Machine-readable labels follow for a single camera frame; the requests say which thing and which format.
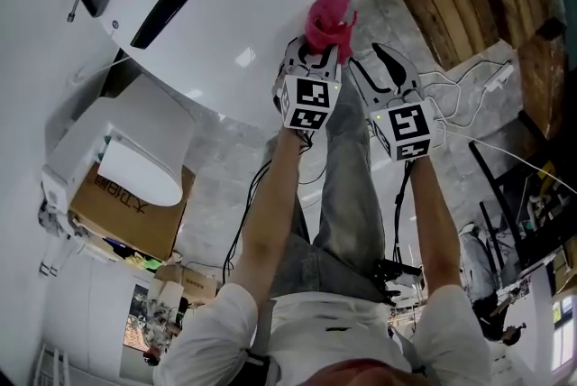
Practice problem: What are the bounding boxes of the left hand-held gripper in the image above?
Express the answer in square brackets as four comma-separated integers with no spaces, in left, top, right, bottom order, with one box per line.
[270,36,343,133]

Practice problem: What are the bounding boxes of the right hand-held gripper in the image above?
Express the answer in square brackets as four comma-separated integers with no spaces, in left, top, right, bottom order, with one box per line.
[349,41,437,163]

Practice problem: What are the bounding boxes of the pink cloth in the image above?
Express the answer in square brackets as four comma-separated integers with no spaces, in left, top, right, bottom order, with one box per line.
[304,0,359,66]

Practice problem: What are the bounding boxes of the white toilet lid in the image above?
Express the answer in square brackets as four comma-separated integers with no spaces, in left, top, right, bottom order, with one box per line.
[100,0,335,124]

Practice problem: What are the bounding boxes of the person's left forearm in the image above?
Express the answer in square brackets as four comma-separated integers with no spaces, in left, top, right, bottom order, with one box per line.
[237,125,308,287]

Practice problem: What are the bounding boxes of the person's right forearm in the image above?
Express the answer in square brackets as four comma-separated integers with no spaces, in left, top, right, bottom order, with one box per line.
[408,157,466,300]

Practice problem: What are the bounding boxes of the white toilet with green hinges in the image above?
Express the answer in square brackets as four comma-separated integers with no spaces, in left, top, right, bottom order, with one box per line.
[41,74,197,215]

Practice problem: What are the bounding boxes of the white power adapter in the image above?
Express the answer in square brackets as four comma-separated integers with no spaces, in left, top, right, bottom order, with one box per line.
[483,60,516,92]

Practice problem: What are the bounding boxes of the person's grey jeans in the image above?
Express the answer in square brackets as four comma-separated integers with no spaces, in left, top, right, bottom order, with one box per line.
[264,71,389,305]

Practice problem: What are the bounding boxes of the black metal rack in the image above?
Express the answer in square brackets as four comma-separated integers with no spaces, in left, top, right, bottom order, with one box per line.
[467,107,577,269]

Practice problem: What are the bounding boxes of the large cardboard box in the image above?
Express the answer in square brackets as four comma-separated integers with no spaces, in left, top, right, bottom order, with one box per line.
[66,160,197,262]

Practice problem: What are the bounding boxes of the small cardboard box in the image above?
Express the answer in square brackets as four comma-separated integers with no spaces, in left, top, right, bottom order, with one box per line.
[154,263,218,300]

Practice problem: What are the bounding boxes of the person's white shirt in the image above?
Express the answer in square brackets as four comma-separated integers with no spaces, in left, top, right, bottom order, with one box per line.
[151,281,493,386]

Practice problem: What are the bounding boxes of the yellow green cloth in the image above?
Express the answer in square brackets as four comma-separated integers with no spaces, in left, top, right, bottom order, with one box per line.
[123,252,160,271]

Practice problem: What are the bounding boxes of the black cable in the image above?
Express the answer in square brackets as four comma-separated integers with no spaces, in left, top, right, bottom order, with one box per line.
[222,130,317,287]
[390,160,417,264]

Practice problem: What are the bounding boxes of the thin white cable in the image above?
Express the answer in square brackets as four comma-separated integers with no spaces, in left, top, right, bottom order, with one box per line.
[70,53,133,84]

